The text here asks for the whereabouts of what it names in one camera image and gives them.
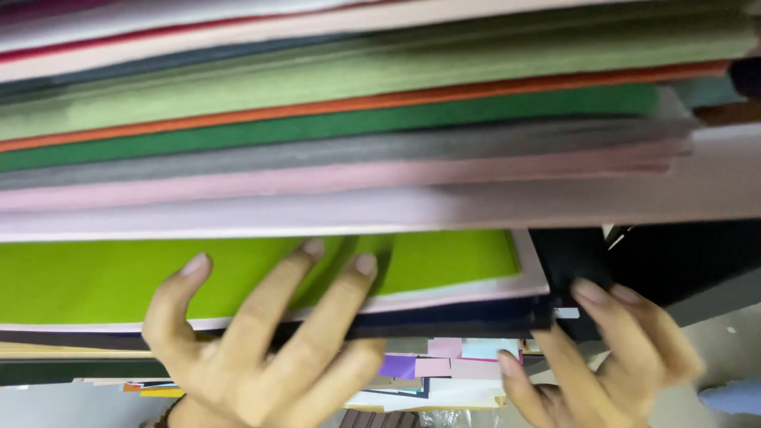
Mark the lime green sheet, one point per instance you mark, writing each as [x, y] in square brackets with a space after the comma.
[119, 279]

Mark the person's left hand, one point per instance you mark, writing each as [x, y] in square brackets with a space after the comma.
[238, 374]

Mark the tall stack of coloured sheets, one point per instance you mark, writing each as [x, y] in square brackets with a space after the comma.
[356, 119]

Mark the black sheet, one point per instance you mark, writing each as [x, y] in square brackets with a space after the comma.
[571, 261]

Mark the heap of small paper scraps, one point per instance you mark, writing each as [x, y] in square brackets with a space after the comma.
[440, 371]

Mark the light blue cloth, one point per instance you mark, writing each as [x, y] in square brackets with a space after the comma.
[731, 397]

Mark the person's right hand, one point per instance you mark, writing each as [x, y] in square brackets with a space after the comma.
[606, 368]

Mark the wooden shelf board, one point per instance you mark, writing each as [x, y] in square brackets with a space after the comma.
[59, 352]

